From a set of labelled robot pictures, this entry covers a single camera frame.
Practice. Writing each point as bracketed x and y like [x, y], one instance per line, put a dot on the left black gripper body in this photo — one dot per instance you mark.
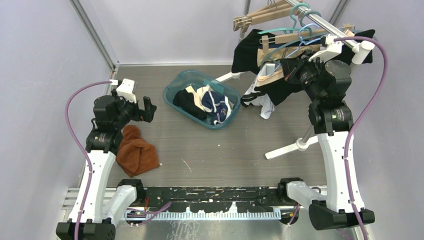
[128, 111]

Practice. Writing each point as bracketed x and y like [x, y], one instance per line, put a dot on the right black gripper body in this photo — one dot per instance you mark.
[307, 71]

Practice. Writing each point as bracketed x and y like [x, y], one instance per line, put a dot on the light blue wire hanger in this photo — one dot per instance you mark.
[266, 46]

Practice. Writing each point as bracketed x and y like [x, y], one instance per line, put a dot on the black underwear beige waistband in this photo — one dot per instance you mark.
[279, 90]

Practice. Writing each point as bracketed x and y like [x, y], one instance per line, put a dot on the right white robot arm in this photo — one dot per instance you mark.
[326, 84]

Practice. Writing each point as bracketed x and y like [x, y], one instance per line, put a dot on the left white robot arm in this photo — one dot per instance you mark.
[91, 218]

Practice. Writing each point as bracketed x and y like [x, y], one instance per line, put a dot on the beige underwear navy trim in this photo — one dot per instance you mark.
[274, 53]

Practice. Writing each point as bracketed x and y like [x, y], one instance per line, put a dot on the black underwear in basket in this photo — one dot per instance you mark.
[190, 102]

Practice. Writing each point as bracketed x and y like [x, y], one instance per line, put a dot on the teal plastic hanger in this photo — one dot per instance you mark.
[294, 26]

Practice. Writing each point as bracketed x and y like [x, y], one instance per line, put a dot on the white black underwear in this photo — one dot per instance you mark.
[254, 97]

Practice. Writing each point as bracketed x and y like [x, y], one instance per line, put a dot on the brown towel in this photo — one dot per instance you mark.
[135, 155]

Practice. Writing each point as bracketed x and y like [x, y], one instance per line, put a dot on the white clothes rack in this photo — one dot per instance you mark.
[310, 138]

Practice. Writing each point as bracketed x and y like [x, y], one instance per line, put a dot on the teal plastic basket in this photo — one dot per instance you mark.
[198, 82]

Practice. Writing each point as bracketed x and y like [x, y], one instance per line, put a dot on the wooden hangers at back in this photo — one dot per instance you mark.
[275, 10]

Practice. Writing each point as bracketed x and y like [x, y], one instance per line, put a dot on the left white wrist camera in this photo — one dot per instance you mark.
[126, 90]

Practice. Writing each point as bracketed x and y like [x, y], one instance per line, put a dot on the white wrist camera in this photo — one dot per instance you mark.
[328, 50]
[126, 90]

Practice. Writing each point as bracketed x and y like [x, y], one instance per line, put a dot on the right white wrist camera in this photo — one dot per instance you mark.
[328, 50]

